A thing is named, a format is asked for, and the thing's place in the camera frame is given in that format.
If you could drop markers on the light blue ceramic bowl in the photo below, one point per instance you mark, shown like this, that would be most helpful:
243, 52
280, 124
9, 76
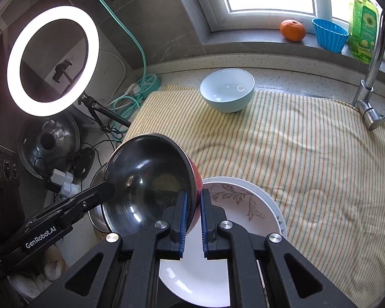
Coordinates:
227, 93

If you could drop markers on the green dish soap bottle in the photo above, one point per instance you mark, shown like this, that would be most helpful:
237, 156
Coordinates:
362, 29

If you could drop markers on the steel pot lid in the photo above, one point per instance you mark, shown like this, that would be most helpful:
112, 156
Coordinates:
32, 147

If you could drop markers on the green power strip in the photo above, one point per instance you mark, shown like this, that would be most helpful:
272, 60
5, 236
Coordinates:
150, 83

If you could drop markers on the blue ribbed plastic cup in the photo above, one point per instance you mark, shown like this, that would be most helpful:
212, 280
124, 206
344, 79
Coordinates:
330, 37

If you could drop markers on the orange tangerine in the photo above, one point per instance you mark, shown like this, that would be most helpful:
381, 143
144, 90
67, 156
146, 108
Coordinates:
292, 30

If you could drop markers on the large pink floral plate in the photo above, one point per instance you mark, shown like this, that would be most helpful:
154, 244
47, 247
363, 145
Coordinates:
281, 221

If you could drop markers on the black stove panel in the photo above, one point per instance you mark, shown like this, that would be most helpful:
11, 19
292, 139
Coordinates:
3, 166

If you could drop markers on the large steel bowl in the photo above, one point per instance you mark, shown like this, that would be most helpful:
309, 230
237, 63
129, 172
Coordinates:
96, 205

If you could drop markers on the black tripod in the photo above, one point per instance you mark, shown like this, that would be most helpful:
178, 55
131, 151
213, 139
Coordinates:
109, 112

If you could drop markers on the small steel bowl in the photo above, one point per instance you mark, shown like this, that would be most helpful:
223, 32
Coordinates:
141, 179

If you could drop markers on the white power adapter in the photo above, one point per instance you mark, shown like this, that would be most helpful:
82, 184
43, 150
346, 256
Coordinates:
59, 178

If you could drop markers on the black round device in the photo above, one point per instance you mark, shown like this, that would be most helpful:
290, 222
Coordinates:
85, 163

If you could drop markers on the yellow striped cloth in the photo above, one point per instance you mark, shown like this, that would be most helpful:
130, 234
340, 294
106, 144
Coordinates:
308, 166

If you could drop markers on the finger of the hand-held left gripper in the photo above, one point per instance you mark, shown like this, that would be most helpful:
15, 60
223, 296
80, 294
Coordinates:
93, 195

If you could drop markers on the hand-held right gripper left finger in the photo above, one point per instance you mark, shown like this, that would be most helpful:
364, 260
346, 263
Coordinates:
180, 227

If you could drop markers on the chrome kitchen faucet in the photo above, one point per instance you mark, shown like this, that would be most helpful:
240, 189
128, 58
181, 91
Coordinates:
371, 70

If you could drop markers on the white plate grey leaf print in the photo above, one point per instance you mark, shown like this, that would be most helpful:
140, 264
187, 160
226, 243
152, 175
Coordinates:
237, 205

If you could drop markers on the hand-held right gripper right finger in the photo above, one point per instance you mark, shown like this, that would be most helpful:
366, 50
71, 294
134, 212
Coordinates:
208, 227

